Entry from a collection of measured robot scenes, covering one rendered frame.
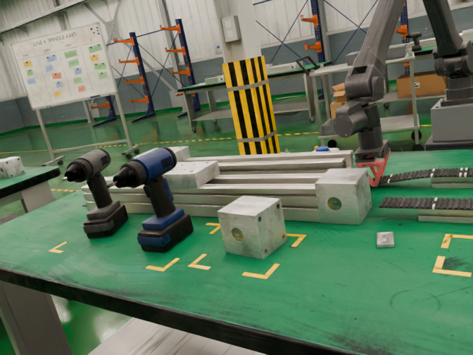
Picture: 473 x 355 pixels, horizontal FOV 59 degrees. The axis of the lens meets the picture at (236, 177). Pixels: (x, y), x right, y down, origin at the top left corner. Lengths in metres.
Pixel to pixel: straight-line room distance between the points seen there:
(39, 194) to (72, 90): 4.40
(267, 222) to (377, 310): 0.28
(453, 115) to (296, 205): 0.70
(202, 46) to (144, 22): 1.91
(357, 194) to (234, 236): 0.27
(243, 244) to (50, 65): 6.24
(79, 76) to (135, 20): 5.63
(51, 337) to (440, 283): 1.31
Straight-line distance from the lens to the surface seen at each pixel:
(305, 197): 0.95
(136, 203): 1.28
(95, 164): 1.16
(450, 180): 1.10
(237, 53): 4.46
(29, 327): 1.62
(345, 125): 1.02
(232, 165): 1.25
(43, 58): 6.99
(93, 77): 6.57
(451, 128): 1.50
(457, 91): 1.51
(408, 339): 0.63
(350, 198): 0.92
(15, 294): 1.57
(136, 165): 0.93
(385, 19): 1.15
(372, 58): 1.08
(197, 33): 10.78
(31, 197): 2.48
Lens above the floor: 1.17
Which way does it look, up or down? 16 degrees down
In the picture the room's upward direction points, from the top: 12 degrees counter-clockwise
